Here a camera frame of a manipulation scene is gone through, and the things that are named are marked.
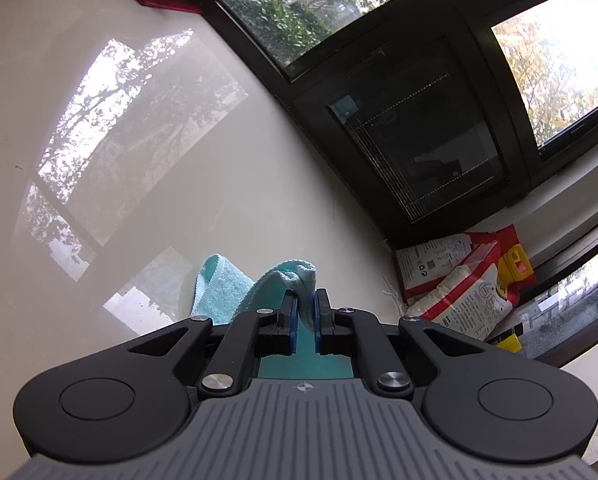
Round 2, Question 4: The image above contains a red and white rice bag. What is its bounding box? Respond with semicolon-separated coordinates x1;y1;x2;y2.
409;225;522;343

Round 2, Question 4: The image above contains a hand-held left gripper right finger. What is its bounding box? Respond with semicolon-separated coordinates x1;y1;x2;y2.
314;287;485;395

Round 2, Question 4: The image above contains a yellow and black object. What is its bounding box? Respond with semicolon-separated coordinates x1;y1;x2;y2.
489;325;525;353

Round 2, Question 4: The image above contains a window with dark frame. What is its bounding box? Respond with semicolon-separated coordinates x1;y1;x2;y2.
519;245;598;366
489;0;598;161
211;0;480;81

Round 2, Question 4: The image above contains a light blue towel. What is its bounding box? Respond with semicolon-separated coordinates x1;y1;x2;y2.
188;254;355;381

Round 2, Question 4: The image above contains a dark glass panel with blinds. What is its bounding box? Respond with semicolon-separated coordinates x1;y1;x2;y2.
294;35;530;236

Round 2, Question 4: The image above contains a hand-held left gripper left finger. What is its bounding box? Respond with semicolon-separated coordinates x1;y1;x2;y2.
128;292;300;396

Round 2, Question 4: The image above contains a yellow package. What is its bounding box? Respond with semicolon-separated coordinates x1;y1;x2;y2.
502;245;536;288

